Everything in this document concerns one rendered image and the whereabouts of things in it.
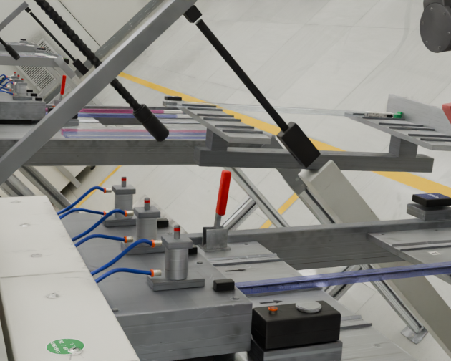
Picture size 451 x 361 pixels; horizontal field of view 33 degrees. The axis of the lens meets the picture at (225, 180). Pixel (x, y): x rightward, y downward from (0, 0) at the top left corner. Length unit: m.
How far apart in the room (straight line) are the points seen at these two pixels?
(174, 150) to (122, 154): 0.13
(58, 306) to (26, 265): 0.11
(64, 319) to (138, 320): 0.08
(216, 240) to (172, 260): 0.32
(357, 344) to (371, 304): 1.68
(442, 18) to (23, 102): 1.36
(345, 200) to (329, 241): 0.34
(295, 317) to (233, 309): 0.06
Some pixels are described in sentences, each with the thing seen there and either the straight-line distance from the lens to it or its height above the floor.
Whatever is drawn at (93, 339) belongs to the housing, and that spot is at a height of 1.25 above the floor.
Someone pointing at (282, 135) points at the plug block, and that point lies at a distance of 0.75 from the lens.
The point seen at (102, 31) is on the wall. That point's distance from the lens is 8.52.
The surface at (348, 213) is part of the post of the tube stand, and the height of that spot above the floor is 0.72.
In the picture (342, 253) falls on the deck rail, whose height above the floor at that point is 0.85.
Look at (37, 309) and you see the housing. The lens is 0.61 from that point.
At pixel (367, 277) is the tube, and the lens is 0.93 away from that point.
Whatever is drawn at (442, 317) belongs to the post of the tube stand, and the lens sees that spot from 1.66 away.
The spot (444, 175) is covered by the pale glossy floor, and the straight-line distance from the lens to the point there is 2.72.
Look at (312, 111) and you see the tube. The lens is 1.53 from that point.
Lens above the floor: 1.47
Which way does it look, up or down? 23 degrees down
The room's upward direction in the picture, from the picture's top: 42 degrees counter-clockwise
